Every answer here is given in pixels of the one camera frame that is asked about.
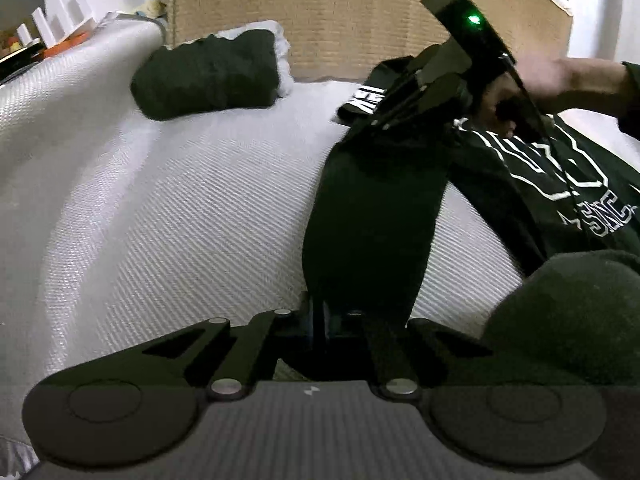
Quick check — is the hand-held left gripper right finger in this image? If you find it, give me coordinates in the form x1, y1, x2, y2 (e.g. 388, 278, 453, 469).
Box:
322, 305, 493, 403

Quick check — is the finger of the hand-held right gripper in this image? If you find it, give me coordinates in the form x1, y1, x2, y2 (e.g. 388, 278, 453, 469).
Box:
369, 74, 474, 129
379, 44, 472, 107

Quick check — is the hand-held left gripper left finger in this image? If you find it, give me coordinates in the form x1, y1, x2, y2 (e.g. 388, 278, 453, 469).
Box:
141, 305, 321, 403

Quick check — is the black printed t-shirt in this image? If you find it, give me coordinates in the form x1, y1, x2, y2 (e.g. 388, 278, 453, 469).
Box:
301, 54, 640, 326

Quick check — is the person's right forearm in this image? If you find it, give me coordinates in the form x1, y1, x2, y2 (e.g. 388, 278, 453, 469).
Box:
575, 57, 640, 133

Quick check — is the person's right hand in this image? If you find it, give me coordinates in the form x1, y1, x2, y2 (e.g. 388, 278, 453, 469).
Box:
482, 56, 583, 136

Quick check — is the folded black grey garment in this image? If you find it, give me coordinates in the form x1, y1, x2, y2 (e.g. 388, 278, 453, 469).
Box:
130, 20, 293, 122

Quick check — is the dark green cloth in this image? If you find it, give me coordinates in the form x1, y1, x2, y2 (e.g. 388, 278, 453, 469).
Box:
482, 250, 640, 388

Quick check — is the small orange item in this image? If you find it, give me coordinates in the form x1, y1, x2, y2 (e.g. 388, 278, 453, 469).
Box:
42, 32, 93, 57

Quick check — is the white desk rack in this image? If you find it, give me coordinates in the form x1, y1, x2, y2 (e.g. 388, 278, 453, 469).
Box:
14, 0, 103, 47

